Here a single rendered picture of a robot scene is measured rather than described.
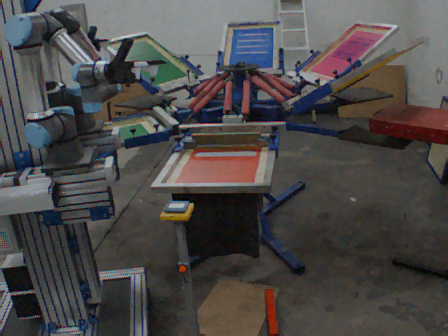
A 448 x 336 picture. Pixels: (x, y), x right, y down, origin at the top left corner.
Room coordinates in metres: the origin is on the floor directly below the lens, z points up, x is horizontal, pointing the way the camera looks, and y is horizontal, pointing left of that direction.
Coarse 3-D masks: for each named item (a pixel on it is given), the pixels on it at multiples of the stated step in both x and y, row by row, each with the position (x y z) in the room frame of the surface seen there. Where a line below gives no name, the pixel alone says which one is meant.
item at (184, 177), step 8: (192, 152) 2.72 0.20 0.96; (192, 160) 2.59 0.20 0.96; (200, 160) 2.58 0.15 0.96; (208, 160) 2.57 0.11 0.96; (216, 160) 2.56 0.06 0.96; (184, 168) 2.47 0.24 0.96; (184, 176) 2.36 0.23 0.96; (192, 176) 2.35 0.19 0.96; (200, 176) 2.34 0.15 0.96; (208, 176) 2.33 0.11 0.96
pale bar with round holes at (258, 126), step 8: (192, 128) 2.97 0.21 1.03; (200, 128) 2.96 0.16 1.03; (208, 128) 2.96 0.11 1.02; (216, 128) 2.95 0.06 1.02; (224, 128) 2.94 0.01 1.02; (232, 128) 2.93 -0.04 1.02; (240, 128) 2.92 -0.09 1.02; (248, 128) 2.91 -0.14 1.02; (256, 128) 2.91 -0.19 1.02; (264, 128) 2.93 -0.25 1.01; (280, 128) 2.88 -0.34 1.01
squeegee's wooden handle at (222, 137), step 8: (192, 136) 2.73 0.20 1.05; (200, 136) 2.73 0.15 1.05; (208, 136) 2.72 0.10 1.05; (216, 136) 2.71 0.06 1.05; (224, 136) 2.70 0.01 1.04; (232, 136) 2.69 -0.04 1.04; (240, 136) 2.69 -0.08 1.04; (248, 136) 2.68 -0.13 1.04; (256, 136) 2.67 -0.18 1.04; (200, 144) 2.73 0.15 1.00; (208, 144) 2.72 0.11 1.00; (256, 144) 2.67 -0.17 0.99
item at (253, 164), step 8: (224, 160) 2.54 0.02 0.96; (232, 160) 2.54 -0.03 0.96; (240, 160) 2.53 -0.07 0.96; (256, 160) 2.51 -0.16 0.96; (248, 168) 2.40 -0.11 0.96; (256, 168) 2.39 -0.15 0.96; (216, 176) 2.32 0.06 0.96; (224, 176) 2.31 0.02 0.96; (232, 176) 2.30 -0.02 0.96; (240, 176) 2.30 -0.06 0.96; (248, 176) 2.29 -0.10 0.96
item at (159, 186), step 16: (176, 160) 2.54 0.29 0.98; (272, 160) 2.40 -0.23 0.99; (160, 176) 2.29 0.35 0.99; (272, 176) 2.23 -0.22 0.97; (160, 192) 2.17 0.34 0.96; (176, 192) 2.15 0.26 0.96; (192, 192) 2.14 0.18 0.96; (208, 192) 2.13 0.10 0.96; (224, 192) 2.11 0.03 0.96; (240, 192) 2.10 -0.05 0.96; (256, 192) 2.09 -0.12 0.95
